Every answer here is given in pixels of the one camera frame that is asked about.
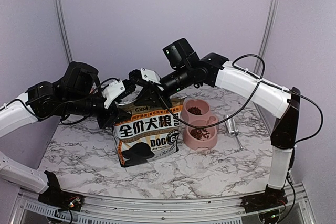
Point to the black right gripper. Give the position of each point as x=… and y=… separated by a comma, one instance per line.
x=153, y=95

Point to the brown dog food kibble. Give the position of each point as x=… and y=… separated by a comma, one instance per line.
x=199, y=134

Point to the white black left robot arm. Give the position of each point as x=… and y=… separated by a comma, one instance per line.
x=78, y=92

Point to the pink double pet bowl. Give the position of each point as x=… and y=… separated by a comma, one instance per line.
x=204, y=121

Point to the silver metal scoop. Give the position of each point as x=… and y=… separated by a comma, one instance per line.
x=233, y=131

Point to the right aluminium frame post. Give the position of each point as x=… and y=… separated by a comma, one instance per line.
x=273, y=6

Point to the front aluminium frame rail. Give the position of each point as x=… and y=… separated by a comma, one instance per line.
x=104, y=209

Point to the left aluminium frame post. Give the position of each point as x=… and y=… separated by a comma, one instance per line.
x=63, y=31

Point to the aluminium frame post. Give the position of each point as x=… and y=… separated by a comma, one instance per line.
x=273, y=6
x=63, y=31

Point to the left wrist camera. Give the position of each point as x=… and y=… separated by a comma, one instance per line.
x=116, y=91

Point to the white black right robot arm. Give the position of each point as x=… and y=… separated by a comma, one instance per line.
x=218, y=71

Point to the brown white dog food bag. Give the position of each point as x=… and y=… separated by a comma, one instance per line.
x=149, y=133

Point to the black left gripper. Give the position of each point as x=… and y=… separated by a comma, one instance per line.
x=109, y=118

